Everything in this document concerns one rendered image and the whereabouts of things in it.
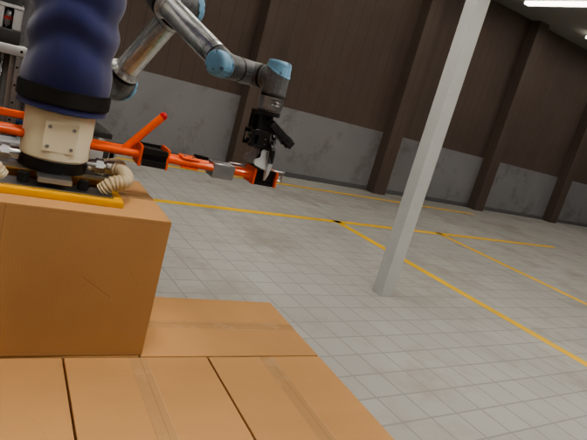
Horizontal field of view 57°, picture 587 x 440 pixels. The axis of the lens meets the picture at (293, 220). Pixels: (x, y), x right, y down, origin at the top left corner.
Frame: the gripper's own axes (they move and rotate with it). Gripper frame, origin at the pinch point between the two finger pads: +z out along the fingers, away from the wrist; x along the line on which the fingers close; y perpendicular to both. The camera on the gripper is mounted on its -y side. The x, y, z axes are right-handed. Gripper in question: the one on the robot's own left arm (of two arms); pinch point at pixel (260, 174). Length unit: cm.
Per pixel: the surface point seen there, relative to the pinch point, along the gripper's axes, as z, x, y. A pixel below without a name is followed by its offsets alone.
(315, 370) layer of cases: 54, 29, -21
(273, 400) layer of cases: 53, 43, 1
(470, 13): -113, -159, -209
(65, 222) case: 16, 21, 57
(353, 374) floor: 108, -50, -107
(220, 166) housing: -1.0, 3.4, 15.1
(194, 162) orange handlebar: -0.6, 3.2, 23.2
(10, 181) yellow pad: 10, 11, 70
